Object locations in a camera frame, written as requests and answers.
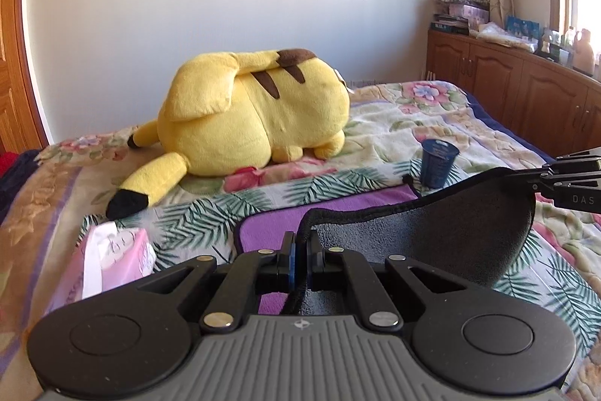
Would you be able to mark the wooden cabinet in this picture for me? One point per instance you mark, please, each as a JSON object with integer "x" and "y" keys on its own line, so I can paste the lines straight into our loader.
{"x": 497, "y": 77}

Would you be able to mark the yellow plush toy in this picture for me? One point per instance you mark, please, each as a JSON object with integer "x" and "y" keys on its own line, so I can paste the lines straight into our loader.
{"x": 253, "y": 119}

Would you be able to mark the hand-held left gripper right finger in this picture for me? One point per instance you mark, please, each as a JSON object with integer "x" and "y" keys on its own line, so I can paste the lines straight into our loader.
{"x": 313, "y": 262}

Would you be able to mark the red cloth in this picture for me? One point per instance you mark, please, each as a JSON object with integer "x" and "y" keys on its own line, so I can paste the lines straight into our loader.
{"x": 7, "y": 160}

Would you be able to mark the small white bottle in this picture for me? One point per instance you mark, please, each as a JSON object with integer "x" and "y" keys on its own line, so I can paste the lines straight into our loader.
{"x": 546, "y": 41}

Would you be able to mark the navy bed sheet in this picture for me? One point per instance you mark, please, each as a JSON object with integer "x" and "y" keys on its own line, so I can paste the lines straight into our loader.
{"x": 512, "y": 131}

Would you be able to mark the wooden wardrobe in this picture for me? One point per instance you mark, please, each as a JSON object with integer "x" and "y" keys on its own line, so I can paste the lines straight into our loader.
{"x": 11, "y": 67}

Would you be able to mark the purple towel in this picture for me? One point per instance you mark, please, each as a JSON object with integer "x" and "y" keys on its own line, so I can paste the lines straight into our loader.
{"x": 267, "y": 227}

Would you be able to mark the grey towel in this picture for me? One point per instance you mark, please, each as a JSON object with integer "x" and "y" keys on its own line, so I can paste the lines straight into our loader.
{"x": 422, "y": 220}

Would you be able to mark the clear plastic bag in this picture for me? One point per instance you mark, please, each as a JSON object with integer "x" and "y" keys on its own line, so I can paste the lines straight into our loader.
{"x": 504, "y": 37}

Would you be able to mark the dark blue cloth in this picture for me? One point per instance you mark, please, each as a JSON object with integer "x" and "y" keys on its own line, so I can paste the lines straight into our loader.
{"x": 16, "y": 189}

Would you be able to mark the blue plastic cup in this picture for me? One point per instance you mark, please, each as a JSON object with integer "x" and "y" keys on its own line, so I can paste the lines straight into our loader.
{"x": 437, "y": 164}

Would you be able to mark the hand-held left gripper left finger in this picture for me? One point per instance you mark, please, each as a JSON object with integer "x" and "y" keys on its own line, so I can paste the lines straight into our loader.
{"x": 291, "y": 264}

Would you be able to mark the pink tissue pack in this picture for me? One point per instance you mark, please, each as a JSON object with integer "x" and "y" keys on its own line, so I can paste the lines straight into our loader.
{"x": 110, "y": 262}

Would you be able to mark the blue printed box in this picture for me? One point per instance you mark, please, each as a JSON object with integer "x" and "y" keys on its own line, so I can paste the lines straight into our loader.
{"x": 522, "y": 26}

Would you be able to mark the stack of books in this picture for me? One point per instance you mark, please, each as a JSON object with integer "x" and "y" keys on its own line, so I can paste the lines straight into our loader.
{"x": 448, "y": 25}

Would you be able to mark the floral blanket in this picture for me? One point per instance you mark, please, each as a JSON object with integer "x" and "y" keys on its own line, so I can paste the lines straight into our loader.
{"x": 375, "y": 133}

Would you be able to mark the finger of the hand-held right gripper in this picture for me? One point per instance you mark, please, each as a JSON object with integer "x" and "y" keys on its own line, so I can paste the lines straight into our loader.
{"x": 540, "y": 181}
{"x": 580, "y": 158}

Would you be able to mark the beige detergent bottle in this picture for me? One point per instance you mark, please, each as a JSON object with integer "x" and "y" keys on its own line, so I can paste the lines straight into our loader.
{"x": 584, "y": 53}

